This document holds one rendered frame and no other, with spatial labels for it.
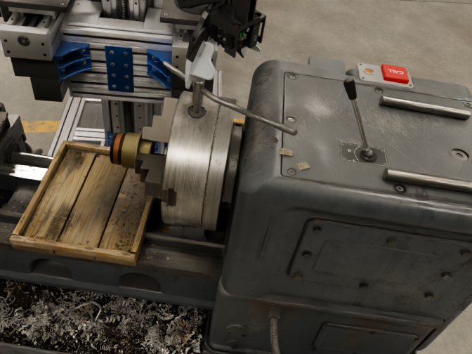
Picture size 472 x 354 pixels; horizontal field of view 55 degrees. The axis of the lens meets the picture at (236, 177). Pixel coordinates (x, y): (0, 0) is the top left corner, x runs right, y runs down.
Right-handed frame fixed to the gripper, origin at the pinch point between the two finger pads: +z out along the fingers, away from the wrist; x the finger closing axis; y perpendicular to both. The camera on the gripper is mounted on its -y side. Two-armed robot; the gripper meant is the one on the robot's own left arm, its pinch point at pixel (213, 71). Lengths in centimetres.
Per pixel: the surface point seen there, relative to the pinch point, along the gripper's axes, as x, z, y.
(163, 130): -2.3, 22.7, -11.5
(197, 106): -0.6, 10.6, -3.1
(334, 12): 307, 160, -126
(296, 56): 217, 153, -103
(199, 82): -0.7, 4.0, -2.7
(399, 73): 46, 11, 20
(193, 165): -8.2, 17.2, 4.2
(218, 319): -11, 64, 20
